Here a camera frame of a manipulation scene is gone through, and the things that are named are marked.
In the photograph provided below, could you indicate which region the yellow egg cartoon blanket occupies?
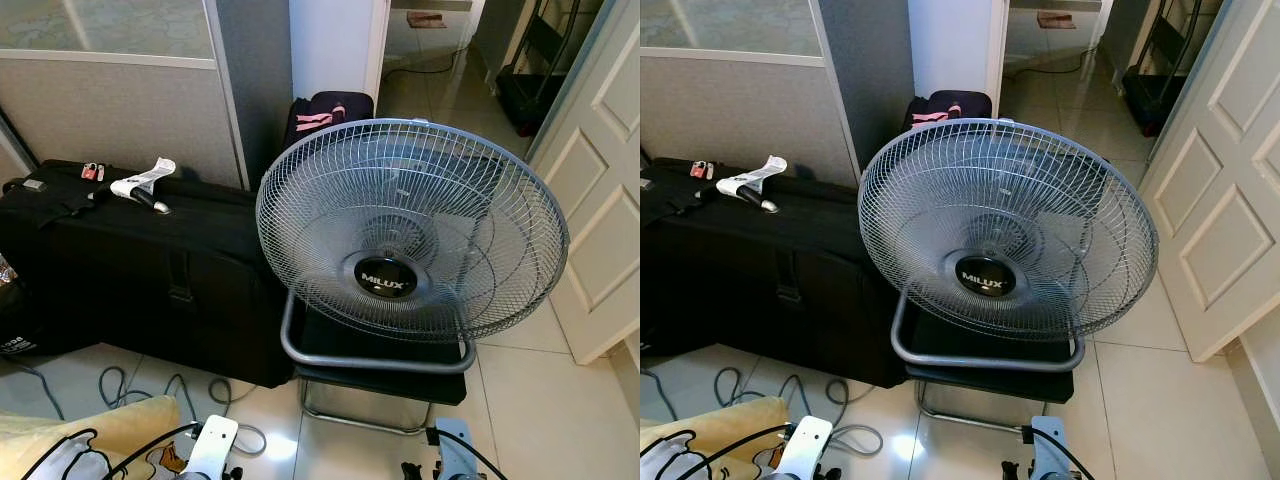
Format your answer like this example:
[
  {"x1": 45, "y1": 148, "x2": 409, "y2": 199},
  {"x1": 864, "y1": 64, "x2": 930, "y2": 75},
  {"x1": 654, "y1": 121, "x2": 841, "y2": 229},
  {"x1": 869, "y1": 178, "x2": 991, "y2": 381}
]
[
  {"x1": 640, "y1": 397, "x2": 791, "y2": 480},
  {"x1": 0, "y1": 395, "x2": 184, "y2": 480}
]

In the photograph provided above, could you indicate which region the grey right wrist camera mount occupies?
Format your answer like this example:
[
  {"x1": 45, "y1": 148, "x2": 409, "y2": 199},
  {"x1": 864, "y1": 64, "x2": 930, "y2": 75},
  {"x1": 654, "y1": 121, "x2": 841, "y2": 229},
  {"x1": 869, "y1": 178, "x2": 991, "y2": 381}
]
[
  {"x1": 1028, "y1": 416, "x2": 1073, "y2": 480},
  {"x1": 432, "y1": 418, "x2": 479, "y2": 480}
]

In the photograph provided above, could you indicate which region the black trolley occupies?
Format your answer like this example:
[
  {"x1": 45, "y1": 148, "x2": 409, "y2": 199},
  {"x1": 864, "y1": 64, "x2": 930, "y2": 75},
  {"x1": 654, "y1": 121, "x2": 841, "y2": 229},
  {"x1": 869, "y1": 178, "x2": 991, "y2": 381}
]
[
  {"x1": 495, "y1": 0, "x2": 601, "y2": 138},
  {"x1": 1120, "y1": 0, "x2": 1216, "y2": 138}
]

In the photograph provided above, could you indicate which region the large black fabric case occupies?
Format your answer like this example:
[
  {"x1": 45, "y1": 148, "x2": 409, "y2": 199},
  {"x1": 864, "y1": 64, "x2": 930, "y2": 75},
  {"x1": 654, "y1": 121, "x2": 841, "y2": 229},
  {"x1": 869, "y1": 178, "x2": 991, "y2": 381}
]
[
  {"x1": 0, "y1": 160, "x2": 301, "y2": 389},
  {"x1": 640, "y1": 158, "x2": 911, "y2": 389}
]

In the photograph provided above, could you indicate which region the black bag with white label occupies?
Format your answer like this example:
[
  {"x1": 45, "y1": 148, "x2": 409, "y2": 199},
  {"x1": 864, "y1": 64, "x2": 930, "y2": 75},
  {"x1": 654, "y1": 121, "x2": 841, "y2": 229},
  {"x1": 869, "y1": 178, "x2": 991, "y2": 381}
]
[{"x1": 0, "y1": 250, "x2": 43, "y2": 358}]

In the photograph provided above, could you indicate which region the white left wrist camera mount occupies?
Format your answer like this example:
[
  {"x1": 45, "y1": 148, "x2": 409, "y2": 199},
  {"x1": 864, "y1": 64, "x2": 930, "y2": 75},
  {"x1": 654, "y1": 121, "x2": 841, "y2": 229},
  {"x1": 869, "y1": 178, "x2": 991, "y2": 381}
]
[
  {"x1": 775, "y1": 417, "x2": 834, "y2": 480},
  {"x1": 183, "y1": 415, "x2": 241, "y2": 480}
]

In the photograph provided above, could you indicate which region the grey floor cable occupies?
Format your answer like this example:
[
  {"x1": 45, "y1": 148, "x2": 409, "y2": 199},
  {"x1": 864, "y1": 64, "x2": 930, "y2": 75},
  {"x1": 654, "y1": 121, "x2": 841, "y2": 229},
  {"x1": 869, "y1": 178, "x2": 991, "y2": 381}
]
[
  {"x1": 640, "y1": 370, "x2": 668, "y2": 421},
  {"x1": 715, "y1": 370, "x2": 886, "y2": 456},
  {"x1": 0, "y1": 357, "x2": 66, "y2": 421},
  {"x1": 97, "y1": 365, "x2": 269, "y2": 456}
]

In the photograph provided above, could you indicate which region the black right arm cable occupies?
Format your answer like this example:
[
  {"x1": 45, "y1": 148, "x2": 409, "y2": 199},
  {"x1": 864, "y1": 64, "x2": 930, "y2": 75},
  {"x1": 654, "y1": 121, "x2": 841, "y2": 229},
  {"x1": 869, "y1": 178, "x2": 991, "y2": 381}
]
[
  {"x1": 1020, "y1": 427, "x2": 1097, "y2": 480},
  {"x1": 427, "y1": 428, "x2": 503, "y2": 480}
]

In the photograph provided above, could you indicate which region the white panelled door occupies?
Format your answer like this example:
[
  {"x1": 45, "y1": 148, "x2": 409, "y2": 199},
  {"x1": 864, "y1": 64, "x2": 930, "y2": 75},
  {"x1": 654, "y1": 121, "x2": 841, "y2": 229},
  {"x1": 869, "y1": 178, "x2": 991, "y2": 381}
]
[
  {"x1": 527, "y1": 0, "x2": 641, "y2": 366},
  {"x1": 1140, "y1": 0, "x2": 1280, "y2": 363}
]

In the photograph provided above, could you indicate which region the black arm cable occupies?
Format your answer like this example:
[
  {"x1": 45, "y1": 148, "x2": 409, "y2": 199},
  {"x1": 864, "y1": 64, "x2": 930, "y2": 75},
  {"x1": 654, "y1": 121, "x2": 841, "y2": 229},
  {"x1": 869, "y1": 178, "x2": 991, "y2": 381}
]
[
  {"x1": 1020, "y1": 427, "x2": 1097, "y2": 480},
  {"x1": 20, "y1": 422, "x2": 201, "y2": 480},
  {"x1": 655, "y1": 425, "x2": 796, "y2": 480},
  {"x1": 427, "y1": 428, "x2": 503, "y2": 480}
]

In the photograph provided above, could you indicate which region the black backpack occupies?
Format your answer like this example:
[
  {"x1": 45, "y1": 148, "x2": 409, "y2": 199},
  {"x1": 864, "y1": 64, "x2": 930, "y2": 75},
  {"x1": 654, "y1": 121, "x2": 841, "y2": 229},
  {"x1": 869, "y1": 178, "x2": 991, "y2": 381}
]
[
  {"x1": 905, "y1": 90, "x2": 994, "y2": 136},
  {"x1": 283, "y1": 91, "x2": 376, "y2": 151}
]

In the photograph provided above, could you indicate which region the grey Milux floor fan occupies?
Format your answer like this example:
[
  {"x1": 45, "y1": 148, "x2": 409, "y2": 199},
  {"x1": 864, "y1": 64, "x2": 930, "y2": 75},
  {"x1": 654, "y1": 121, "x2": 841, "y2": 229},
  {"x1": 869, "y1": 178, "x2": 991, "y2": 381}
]
[
  {"x1": 255, "y1": 118, "x2": 571, "y2": 374},
  {"x1": 857, "y1": 118, "x2": 1161, "y2": 374}
]

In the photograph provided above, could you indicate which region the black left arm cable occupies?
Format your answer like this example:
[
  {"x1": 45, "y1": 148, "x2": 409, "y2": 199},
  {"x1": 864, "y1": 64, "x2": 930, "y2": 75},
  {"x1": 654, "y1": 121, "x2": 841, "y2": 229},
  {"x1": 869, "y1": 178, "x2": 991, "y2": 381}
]
[
  {"x1": 20, "y1": 422, "x2": 201, "y2": 480},
  {"x1": 655, "y1": 425, "x2": 796, "y2": 480}
]

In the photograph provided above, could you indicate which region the white and black handheld tool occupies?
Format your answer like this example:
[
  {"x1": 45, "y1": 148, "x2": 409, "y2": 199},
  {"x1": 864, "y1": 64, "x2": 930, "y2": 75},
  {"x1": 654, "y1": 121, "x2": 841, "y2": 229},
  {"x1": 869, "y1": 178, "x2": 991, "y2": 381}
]
[
  {"x1": 717, "y1": 155, "x2": 789, "y2": 214},
  {"x1": 110, "y1": 157, "x2": 178, "y2": 215}
]

